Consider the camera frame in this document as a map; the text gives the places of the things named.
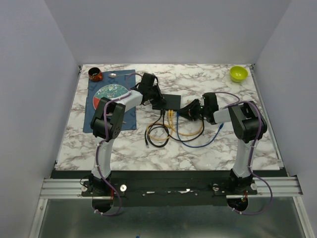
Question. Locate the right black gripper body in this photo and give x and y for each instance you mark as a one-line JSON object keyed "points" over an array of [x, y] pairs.
{"points": [[204, 110]]}

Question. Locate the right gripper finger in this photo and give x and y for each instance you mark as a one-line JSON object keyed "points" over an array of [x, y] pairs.
{"points": [[194, 105], [191, 115]]}

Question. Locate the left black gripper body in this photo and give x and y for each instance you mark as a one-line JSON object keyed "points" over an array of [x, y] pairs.
{"points": [[155, 96]]}

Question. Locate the black network switch box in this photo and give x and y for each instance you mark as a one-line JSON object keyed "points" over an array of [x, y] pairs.
{"points": [[173, 102]]}

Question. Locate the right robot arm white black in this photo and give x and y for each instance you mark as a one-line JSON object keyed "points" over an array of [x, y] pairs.
{"points": [[248, 125]]}

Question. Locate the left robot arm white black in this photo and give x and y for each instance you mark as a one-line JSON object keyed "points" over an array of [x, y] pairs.
{"points": [[108, 119]]}

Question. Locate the blue cloth placemat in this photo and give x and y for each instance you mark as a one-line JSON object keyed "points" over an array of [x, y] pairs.
{"points": [[93, 87]]}

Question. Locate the teal red patterned plate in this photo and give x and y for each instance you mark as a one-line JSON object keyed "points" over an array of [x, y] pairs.
{"points": [[110, 91]]}

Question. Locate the metal spoon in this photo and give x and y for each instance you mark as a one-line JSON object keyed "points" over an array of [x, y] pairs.
{"points": [[114, 75]]}

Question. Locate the green bowl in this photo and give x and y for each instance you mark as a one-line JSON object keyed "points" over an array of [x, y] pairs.
{"points": [[238, 74]]}

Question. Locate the red black cup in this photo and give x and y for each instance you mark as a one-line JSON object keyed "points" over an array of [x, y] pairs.
{"points": [[95, 74]]}

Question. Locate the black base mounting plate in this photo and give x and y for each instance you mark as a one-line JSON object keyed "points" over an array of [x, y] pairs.
{"points": [[170, 188]]}

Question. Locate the aluminium rail frame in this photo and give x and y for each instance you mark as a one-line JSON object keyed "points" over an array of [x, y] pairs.
{"points": [[72, 189]]}

